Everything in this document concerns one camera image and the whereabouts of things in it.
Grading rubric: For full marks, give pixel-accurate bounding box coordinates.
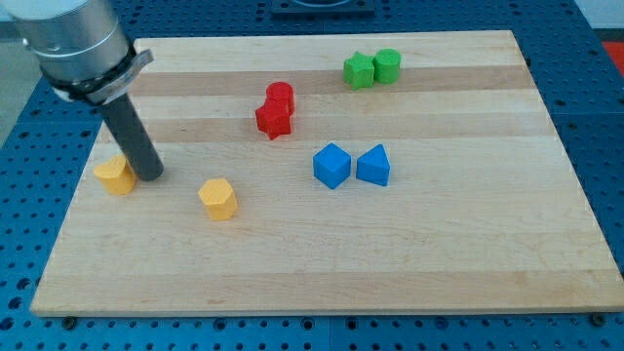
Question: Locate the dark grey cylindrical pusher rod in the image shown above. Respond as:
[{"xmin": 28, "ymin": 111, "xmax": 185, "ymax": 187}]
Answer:
[{"xmin": 99, "ymin": 94, "xmax": 164, "ymax": 181}]

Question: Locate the yellow heart block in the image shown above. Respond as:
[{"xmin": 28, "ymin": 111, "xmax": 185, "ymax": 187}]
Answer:
[{"xmin": 94, "ymin": 154, "xmax": 137, "ymax": 195}]

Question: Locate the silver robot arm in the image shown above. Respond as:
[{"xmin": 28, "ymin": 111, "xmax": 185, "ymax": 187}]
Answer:
[{"xmin": 1, "ymin": 0, "xmax": 164, "ymax": 181}]

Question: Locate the yellow hexagon block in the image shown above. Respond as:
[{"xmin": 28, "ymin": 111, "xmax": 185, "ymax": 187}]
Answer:
[{"xmin": 198, "ymin": 178, "xmax": 238, "ymax": 221}]

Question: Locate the red star block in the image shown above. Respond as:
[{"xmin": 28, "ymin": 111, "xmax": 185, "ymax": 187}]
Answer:
[{"xmin": 255, "ymin": 99, "xmax": 292, "ymax": 139}]

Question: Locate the red cylinder block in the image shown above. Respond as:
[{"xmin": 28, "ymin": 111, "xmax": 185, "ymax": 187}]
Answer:
[{"xmin": 266, "ymin": 81, "xmax": 295, "ymax": 115}]

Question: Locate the blue cube block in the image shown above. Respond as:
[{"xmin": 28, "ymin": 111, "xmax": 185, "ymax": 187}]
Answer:
[{"xmin": 313, "ymin": 142, "xmax": 352, "ymax": 189}]

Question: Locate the green star block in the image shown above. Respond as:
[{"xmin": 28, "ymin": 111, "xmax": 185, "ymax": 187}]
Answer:
[{"xmin": 343, "ymin": 52, "xmax": 374, "ymax": 90}]

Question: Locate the blue triangle block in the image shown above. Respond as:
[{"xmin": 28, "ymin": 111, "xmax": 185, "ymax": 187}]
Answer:
[{"xmin": 356, "ymin": 144, "xmax": 391, "ymax": 186}]

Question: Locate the green cylinder block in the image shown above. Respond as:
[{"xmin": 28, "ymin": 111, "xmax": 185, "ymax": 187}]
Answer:
[{"xmin": 373, "ymin": 48, "xmax": 402, "ymax": 84}]

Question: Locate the wooden board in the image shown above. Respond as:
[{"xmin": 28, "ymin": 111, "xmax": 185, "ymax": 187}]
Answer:
[{"xmin": 31, "ymin": 30, "xmax": 623, "ymax": 317}]

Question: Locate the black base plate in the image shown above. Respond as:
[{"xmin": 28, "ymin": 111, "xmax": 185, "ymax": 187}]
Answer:
[{"xmin": 271, "ymin": 0, "xmax": 375, "ymax": 16}]

